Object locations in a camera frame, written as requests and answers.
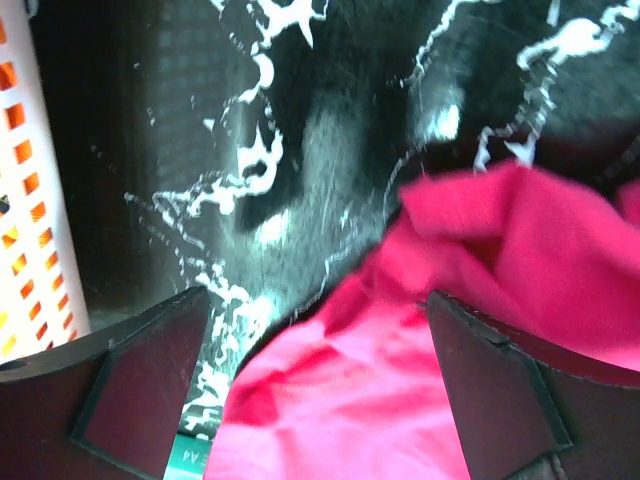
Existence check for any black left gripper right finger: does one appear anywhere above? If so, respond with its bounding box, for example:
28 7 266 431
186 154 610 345
426 292 639 479

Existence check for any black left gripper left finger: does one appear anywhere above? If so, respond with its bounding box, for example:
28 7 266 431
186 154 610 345
1 287 210 479

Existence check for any crimson red t shirt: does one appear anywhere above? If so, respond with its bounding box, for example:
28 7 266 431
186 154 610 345
205 163 639 479

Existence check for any green paper folder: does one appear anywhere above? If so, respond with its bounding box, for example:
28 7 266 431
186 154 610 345
163 433 212 480

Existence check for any white plastic basket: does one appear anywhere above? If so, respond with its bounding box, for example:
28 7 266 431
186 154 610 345
0 0 93 366

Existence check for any black marbled table mat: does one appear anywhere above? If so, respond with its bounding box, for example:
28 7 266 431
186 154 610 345
27 1 639 439

